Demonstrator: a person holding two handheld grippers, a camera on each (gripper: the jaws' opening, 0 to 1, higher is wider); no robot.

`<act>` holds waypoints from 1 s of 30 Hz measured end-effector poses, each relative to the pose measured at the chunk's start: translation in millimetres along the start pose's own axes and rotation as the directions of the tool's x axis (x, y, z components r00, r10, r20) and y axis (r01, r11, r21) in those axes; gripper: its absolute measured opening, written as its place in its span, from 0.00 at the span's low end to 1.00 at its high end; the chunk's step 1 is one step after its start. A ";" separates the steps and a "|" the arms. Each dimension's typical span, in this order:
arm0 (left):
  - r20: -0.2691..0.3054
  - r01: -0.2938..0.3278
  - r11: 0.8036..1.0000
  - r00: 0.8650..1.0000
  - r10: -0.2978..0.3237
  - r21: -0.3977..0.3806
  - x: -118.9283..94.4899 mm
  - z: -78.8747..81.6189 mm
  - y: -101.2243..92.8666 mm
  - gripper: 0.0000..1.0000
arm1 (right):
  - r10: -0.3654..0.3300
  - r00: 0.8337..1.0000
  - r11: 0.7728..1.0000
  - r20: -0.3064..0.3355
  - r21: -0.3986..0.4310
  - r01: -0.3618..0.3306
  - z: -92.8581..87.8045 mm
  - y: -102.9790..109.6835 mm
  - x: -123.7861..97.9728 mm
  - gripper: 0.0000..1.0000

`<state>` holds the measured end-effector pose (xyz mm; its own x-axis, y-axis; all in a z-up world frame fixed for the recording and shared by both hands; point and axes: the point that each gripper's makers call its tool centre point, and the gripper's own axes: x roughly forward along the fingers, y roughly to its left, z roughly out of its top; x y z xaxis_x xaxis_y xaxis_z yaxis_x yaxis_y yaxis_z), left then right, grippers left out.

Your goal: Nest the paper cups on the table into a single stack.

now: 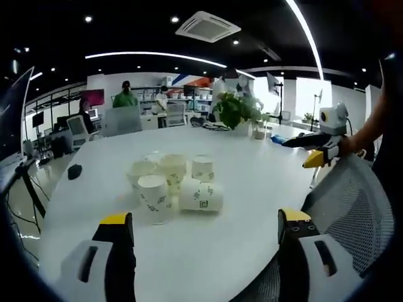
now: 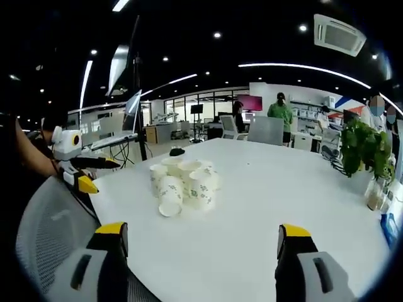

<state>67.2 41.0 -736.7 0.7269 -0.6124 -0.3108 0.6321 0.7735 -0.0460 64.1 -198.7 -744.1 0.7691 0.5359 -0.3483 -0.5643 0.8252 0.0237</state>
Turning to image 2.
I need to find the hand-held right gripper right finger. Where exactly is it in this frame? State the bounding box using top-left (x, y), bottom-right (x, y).
top-left (274, 223), bottom-right (357, 302)

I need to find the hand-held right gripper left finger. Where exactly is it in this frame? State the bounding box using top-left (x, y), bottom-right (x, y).
top-left (52, 221), bottom-right (139, 302)

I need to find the cluster of white paper cups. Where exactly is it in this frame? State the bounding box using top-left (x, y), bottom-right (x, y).
top-left (149, 156), bottom-right (222, 218)

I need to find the grey mesh office chair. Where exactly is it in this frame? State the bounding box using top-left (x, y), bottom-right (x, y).
top-left (14, 176), bottom-right (155, 302)

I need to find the open laptop on stand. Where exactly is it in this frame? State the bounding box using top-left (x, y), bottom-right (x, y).
top-left (90, 89), bottom-right (143, 150)

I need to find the long ceiling strip light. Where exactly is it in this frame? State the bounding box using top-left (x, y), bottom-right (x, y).
top-left (140, 73), bottom-right (198, 97)
top-left (79, 60), bottom-right (94, 111)
top-left (237, 62), bottom-right (373, 90)

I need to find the white table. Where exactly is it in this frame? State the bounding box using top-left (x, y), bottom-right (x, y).
top-left (89, 137), bottom-right (394, 302)

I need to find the black tripod pole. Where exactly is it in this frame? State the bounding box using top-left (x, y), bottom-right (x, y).
top-left (131, 14), bottom-right (149, 162)

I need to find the hanging light panel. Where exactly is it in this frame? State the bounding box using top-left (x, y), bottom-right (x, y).
top-left (106, 43), bottom-right (130, 97)

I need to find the blue packet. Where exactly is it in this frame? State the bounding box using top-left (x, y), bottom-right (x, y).
top-left (380, 212), bottom-right (401, 250)

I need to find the glass plant jar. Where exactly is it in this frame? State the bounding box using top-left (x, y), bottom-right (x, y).
top-left (365, 179), bottom-right (392, 212)

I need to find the black monitor on stand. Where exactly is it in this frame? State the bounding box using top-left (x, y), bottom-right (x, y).
top-left (190, 104), bottom-right (205, 140)

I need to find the green potted plant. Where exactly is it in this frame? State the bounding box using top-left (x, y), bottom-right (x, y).
top-left (339, 118), bottom-right (396, 189)

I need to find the white office chair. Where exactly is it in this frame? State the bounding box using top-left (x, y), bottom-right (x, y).
top-left (219, 115), bottom-right (249, 141)

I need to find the black desk monitor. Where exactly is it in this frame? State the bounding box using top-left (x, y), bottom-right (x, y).
top-left (343, 109), bottom-right (360, 126)

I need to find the ceiling air conditioner unit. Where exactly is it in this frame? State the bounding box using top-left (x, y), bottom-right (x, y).
top-left (313, 13), bottom-right (368, 58)

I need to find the pink wall screen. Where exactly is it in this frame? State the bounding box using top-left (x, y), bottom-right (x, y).
top-left (236, 94), bottom-right (263, 112)

